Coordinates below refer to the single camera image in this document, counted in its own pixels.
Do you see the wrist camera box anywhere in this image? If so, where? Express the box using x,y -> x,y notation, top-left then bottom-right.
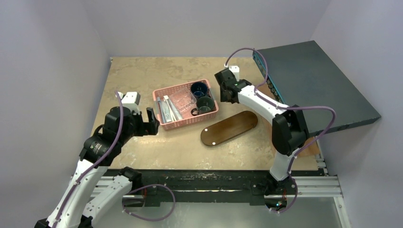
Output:
118,92 -> 141,113
224,65 -> 240,81

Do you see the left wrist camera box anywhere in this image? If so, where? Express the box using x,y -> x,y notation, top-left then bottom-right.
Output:
118,92 -> 141,113

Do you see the blue enamel mug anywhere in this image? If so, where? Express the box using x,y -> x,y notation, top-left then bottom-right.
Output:
190,81 -> 209,99

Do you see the purple cable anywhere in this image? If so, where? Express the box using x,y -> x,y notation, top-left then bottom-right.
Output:
225,47 -> 337,215
52,90 -> 176,228

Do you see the clear plastic holder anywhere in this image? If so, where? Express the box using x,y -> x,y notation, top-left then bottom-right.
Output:
169,87 -> 196,116

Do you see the black aluminium base frame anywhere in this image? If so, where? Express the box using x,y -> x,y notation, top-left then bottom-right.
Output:
70,168 -> 344,209

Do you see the wooden board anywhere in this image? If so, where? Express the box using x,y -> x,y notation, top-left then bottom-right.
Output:
258,85 -> 320,158

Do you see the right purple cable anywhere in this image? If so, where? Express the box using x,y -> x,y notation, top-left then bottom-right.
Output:
225,47 -> 337,215

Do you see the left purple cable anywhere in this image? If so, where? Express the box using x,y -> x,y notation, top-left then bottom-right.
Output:
52,90 -> 176,228

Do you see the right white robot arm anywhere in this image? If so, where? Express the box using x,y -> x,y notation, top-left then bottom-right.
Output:
214,68 -> 308,193

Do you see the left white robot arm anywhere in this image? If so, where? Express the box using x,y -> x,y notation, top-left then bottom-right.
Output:
35,106 -> 160,228

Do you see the pink plastic basket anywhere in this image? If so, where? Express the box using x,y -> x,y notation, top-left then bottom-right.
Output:
153,79 -> 219,131

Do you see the dark network switch box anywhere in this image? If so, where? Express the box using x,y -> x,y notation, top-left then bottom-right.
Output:
252,41 -> 381,133

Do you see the dark green enamel mug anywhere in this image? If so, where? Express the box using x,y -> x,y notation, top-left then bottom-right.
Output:
191,96 -> 215,116

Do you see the oval wooden tray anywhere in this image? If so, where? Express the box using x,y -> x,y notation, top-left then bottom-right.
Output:
200,111 -> 258,146

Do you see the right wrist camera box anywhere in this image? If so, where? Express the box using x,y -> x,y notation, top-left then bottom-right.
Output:
224,65 -> 240,81

